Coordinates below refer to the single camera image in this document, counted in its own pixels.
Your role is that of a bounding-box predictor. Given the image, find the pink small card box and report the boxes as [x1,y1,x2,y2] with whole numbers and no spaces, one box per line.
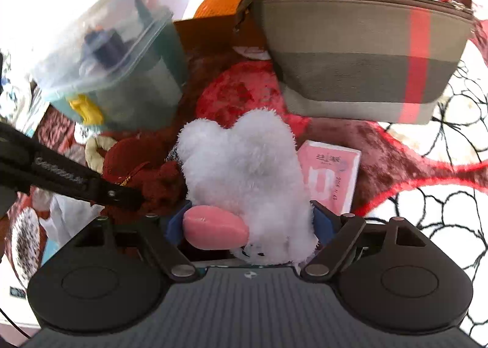
[297,140,361,215]

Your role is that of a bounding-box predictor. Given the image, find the dark red plush toy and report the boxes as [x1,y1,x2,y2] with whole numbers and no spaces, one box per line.
[101,133,186,224]

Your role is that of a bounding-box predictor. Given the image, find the white plush bunny toy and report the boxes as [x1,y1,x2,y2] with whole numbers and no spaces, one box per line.
[176,109,318,265]

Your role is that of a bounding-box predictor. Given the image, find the striped white bedsheet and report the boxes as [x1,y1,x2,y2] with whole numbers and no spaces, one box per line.
[0,51,49,137]

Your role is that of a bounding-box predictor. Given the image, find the beige hair scrunchie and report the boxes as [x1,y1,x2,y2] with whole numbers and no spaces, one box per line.
[85,136,117,174]

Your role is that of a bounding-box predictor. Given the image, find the clear teal storage box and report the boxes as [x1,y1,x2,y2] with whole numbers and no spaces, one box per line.
[33,0,188,132]

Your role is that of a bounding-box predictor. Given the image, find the olive striped zipper pouch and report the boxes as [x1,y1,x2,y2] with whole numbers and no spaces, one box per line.
[237,0,475,124]

